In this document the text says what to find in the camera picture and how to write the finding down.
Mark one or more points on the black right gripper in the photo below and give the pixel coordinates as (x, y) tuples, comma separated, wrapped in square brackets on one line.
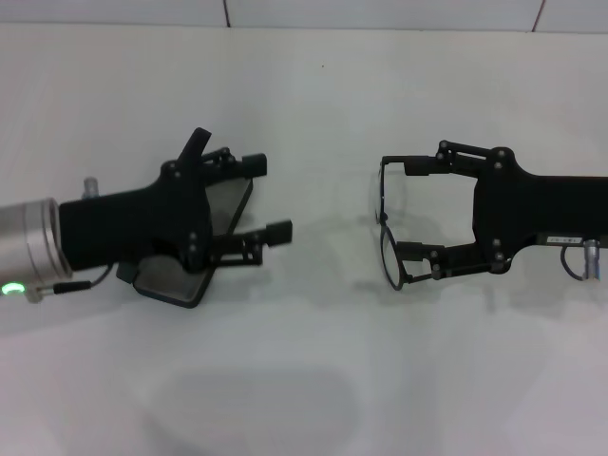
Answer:
[(532, 204)]

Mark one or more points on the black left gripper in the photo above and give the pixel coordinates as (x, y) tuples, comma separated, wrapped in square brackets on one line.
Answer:
[(133, 223)]

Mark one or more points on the black thin-framed glasses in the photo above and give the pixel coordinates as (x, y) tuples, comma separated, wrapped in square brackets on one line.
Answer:
[(383, 228)]

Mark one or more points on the black glasses case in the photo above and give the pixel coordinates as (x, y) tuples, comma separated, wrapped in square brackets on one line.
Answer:
[(166, 285)]

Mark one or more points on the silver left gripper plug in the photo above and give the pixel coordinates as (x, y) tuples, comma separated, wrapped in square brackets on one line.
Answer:
[(90, 186)]

